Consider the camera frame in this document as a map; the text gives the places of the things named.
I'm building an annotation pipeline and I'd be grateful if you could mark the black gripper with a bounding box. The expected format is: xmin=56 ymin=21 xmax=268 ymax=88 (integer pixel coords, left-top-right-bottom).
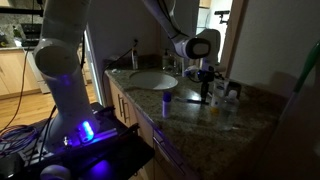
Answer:
xmin=195 ymin=66 xmax=217 ymax=105

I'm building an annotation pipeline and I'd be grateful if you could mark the blue toothbrush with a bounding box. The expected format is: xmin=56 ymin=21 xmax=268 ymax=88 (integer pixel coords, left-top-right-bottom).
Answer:
xmin=174 ymin=96 xmax=210 ymax=106

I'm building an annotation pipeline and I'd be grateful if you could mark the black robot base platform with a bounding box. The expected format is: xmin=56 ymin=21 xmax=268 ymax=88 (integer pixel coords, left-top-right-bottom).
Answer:
xmin=19 ymin=101 xmax=156 ymax=180

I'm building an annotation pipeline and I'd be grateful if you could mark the white lotion tube yellow cap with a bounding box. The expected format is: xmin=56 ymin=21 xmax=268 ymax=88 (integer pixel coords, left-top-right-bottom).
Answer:
xmin=209 ymin=78 xmax=230 ymax=116

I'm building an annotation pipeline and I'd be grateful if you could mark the clear bottle white cap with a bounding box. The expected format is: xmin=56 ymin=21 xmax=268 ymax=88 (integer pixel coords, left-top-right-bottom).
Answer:
xmin=217 ymin=90 xmax=240 ymax=132

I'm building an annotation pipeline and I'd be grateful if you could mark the chrome faucet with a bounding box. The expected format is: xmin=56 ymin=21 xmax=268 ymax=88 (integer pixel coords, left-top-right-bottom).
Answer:
xmin=168 ymin=49 xmax=184 ymax=76

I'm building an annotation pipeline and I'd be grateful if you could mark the white can purple cap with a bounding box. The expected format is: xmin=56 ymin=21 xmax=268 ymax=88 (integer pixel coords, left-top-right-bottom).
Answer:
xmin=162 ymin=91 xmax=173 ymax=119

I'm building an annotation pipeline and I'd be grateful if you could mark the soap dispenser black pump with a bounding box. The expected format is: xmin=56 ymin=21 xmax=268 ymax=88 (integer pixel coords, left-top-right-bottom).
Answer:
xmin=162 ymin=48 xmax=172 ymax=70

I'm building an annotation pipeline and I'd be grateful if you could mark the white oval sink basin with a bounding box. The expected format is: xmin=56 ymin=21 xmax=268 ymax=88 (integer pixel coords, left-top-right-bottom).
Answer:
xmin=129 ymin=70 xmax=179 ymax=91

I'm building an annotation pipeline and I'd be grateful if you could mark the wooden vanity cabinet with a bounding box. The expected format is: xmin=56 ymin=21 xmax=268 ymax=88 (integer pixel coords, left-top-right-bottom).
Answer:
xmin=105 ymin=77 xmax=201 ymax=180

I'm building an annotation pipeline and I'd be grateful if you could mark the soap dispenser bottle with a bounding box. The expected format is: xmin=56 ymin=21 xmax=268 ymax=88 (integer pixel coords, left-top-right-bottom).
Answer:
xmin=131 ymin=46 xmax=140 ymax=71

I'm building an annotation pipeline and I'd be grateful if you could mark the white door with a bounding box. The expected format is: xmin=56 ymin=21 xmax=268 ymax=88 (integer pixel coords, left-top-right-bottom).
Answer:
xmin=83 ymin=28 xmax=105 ymax=105

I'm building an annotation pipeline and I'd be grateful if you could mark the grey round dome button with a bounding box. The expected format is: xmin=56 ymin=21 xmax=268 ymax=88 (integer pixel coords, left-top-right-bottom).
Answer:
xmin=39 ymin=164 xmax=72 ymax=180

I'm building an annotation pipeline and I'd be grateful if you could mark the black kitchen appliance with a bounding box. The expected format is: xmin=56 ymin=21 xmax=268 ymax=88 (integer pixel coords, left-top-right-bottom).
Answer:
xmin=20 ymin=22 xmax=44 ymax=41

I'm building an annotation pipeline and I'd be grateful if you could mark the wooden kitchen cabinet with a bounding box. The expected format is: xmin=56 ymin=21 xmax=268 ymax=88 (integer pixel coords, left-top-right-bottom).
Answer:
xmin=0 ymin=46 xmax=42 ymax=100

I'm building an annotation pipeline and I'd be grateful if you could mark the black round device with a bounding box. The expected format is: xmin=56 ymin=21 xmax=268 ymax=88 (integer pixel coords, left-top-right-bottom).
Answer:
xmin=0 ymin=153 xmax=25 ymax=180

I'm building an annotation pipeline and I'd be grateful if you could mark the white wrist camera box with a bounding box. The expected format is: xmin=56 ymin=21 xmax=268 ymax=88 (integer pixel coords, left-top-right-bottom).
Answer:
xmin=184 ymin=65 xmax=200 ymax=78

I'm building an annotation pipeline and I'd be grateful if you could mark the metal drawer handle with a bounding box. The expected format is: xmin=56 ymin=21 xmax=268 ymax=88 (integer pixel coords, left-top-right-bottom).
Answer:
xmin=152 ymin=128 xmax=186 ymax=176

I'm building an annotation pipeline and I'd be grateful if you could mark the metal cabinet door handle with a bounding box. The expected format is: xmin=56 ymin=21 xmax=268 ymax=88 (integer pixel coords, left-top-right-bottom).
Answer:
xmin=122 ymin=98 xmax=131 ymax=125
xmin=116 ymin=93 xmax=124 ymax=118

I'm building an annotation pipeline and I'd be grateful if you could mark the black wall plug cable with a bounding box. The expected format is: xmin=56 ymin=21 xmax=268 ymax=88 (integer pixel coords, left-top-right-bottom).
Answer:
xmin=103 ymin=38 xmax=140 ymax=73

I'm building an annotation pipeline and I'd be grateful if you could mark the green mop handle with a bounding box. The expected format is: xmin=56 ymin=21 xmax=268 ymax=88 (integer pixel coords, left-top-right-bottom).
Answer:
xmin=278 ymin=39 xmax=320 ymax=123

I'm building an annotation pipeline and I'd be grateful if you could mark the thin dark hanging cable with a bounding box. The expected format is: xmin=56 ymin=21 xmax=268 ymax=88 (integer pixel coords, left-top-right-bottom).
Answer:
xmin=0 ymin=46 xmax=31 ymax=134

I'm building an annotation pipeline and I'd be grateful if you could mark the coiled floor cable bundle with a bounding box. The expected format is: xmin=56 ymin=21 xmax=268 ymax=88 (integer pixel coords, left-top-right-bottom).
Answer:
xmin=0 ymin=124 xmax=40 ymax=158

